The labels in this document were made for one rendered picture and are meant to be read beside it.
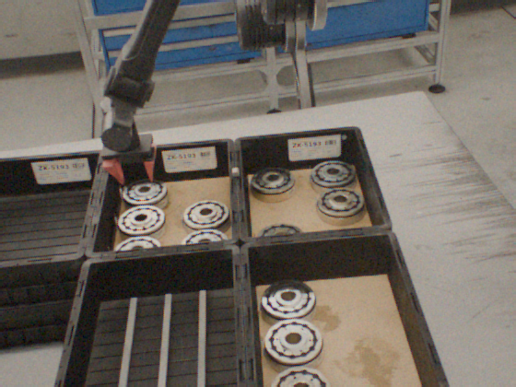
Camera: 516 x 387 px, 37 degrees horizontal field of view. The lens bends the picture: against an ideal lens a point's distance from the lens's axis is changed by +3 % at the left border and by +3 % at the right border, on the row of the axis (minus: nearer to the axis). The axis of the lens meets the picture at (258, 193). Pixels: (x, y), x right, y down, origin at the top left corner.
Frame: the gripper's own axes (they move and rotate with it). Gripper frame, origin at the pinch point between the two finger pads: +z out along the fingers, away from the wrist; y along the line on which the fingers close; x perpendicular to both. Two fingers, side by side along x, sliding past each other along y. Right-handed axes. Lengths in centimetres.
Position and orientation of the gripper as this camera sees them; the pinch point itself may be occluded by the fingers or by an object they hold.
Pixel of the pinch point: (136, 178)
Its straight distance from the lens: 163.6
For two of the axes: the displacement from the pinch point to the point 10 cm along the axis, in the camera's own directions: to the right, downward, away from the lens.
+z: 1.2, 7.7, 6.3
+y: 9.9, -1.1, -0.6
